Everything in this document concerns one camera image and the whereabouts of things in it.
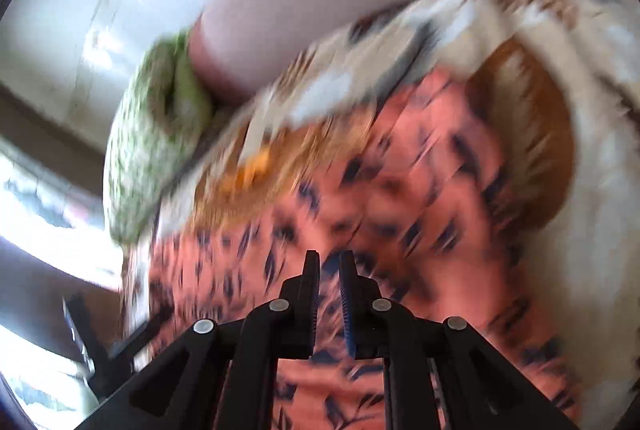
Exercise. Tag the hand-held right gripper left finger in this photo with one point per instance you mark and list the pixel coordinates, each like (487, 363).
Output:
(314, 310)

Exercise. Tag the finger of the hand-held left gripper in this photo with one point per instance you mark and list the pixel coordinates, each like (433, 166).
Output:
(107, 367)

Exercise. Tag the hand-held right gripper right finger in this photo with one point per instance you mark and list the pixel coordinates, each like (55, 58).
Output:
(346, 315)

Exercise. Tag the orange black floral garment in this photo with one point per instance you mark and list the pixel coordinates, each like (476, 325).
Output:
(400, 190)

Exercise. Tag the green patterned pillow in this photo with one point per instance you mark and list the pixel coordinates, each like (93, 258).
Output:
(145, 144)

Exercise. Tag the beige leaf-print plush blanket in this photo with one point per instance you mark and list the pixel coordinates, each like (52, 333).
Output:
(575, 49)

